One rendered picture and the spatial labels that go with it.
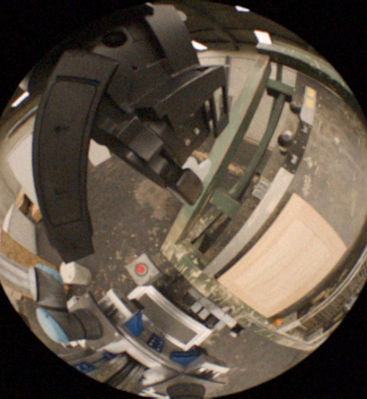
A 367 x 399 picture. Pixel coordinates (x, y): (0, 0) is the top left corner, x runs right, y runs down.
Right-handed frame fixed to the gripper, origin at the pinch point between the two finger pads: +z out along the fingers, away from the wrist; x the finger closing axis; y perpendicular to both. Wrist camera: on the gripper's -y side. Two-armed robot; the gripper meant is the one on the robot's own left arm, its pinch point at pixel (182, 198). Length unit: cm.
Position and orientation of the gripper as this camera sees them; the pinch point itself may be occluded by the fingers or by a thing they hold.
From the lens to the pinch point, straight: 17.2
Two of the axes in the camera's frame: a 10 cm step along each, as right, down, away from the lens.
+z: 3.1, 3.0, 9.0
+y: 5.8, -8.1, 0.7
